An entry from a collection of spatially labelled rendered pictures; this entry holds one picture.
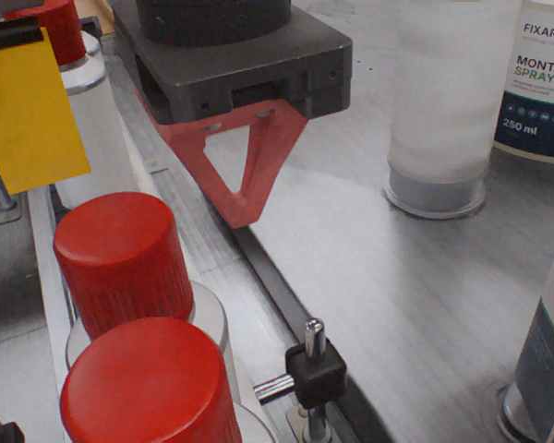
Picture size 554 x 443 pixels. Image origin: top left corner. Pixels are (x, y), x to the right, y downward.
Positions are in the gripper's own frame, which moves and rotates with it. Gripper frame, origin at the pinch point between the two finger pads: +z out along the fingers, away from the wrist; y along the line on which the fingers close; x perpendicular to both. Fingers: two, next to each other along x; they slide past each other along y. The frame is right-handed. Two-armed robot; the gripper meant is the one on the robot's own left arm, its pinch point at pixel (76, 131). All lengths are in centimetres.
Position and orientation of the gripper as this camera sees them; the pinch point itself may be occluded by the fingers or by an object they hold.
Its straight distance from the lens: 55.2
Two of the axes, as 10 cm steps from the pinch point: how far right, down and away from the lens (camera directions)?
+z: 3.1, 9.5, 0.5
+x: -3.1, 0.5, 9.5
